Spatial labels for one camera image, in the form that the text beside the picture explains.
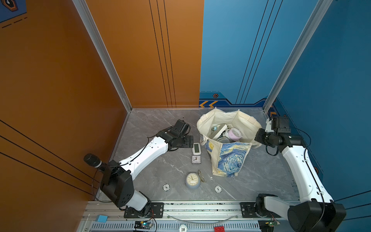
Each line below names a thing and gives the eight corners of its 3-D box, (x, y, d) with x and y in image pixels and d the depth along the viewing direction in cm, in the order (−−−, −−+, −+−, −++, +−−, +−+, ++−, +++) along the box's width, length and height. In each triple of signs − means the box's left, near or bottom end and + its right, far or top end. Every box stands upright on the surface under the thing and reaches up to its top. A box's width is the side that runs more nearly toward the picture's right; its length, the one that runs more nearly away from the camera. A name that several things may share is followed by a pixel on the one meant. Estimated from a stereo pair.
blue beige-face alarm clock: (189, 192, 81) (188, 190, 77) (183, 179, 86) (182, 176, 82) (205, 183, 84) (206, 181, 80) (198, 171, 88) (199, 168, 85)
